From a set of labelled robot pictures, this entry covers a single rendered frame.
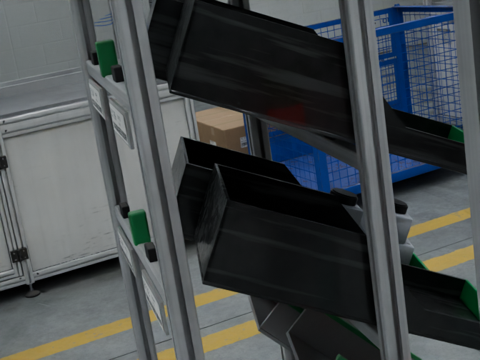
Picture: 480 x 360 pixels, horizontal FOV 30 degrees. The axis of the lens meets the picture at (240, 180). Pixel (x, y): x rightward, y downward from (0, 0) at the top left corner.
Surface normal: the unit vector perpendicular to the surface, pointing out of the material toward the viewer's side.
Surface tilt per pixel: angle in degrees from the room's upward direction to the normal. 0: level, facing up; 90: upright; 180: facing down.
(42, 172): 90
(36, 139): 90
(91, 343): 0
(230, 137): 90
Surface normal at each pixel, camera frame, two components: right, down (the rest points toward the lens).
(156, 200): 0.28, 0.22
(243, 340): -0.15, -0.95
